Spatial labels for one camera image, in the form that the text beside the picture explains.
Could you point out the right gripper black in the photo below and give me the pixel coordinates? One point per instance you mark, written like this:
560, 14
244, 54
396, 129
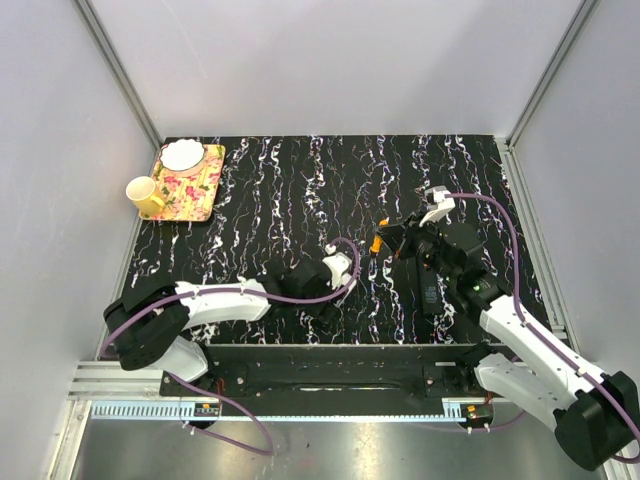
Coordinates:
396, 235

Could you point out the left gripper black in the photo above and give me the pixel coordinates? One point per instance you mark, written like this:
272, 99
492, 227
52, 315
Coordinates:
323, 311

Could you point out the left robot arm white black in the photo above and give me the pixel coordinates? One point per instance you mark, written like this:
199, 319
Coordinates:
147, 327

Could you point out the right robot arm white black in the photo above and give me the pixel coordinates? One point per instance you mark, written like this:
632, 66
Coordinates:
593, 415

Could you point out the black remote control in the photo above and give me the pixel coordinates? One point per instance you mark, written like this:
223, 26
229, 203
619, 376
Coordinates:
430, 299

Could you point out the floral pink yellow tray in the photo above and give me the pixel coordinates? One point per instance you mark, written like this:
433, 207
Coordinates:
189, 198

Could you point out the white scalloped bowl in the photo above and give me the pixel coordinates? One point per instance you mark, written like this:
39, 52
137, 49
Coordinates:
182, 155

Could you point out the yellow mug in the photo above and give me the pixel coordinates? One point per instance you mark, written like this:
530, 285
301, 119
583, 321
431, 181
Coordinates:
145, 194

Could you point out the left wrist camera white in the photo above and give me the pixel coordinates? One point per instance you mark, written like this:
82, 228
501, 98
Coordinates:
341, 267

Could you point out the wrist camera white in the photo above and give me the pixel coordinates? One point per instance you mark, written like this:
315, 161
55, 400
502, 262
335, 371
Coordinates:
439, 204
341, 267

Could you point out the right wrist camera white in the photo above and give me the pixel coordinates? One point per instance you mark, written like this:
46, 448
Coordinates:
439, 204

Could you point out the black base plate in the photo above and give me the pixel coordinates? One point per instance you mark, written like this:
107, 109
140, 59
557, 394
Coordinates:
338, 383

